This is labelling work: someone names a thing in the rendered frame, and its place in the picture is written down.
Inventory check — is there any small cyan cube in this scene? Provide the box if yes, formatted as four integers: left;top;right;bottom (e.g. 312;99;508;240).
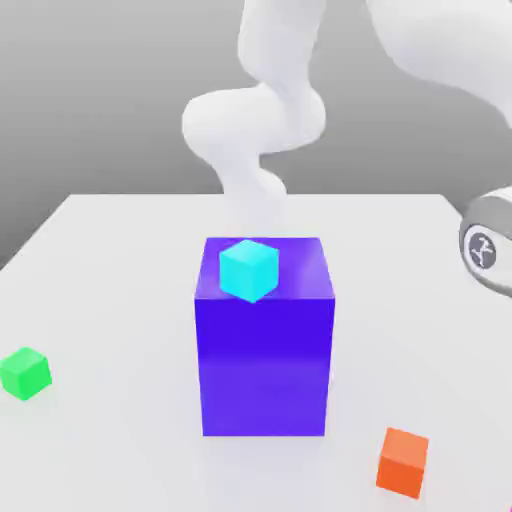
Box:
218;238;280;304

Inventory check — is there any small orange cube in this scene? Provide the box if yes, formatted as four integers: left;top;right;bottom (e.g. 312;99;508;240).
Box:
375;426;430;501

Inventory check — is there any small green cube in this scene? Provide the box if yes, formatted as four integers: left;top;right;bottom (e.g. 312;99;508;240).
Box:
0;346;53;402

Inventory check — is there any large blue box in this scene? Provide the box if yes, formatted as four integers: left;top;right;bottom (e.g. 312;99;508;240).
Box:
194;236;336;438

